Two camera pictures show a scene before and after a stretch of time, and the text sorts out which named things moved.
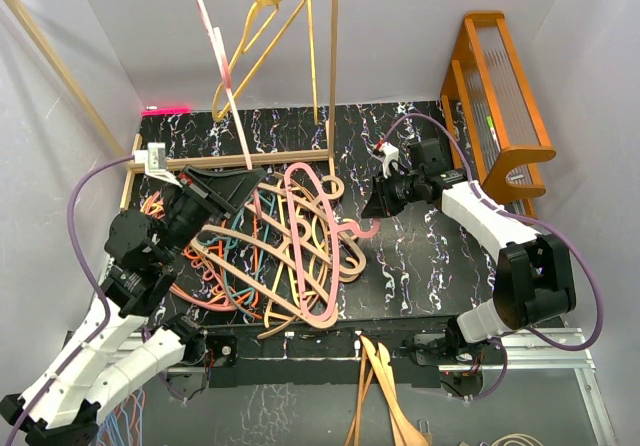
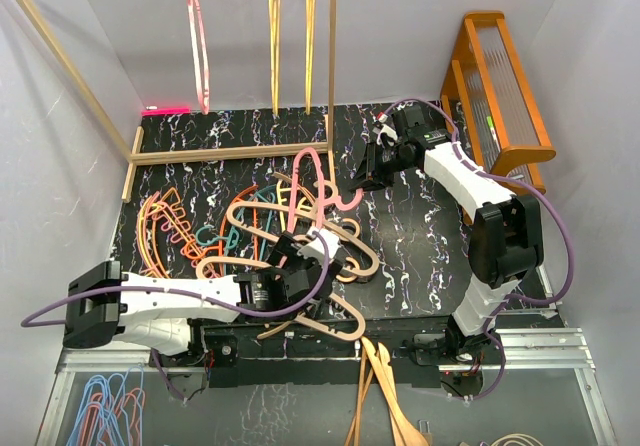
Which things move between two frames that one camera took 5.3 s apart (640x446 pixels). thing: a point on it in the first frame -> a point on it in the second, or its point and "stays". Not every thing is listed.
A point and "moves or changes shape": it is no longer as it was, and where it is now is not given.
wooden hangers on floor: x=404 y=431 stays
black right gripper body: x=396 y=192 -> x=383 y=162
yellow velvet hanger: x=310 y=21 moves or changes shape
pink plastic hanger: x=337 y=228 -> x=322 y=201
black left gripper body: x=201 y=199 -> x=288 y=246
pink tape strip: x=165 y=111 stays
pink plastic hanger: x=218 y=49 -> x=196 y=17
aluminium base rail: x=553 y=349 stays
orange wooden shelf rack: x=491 y=115 stays
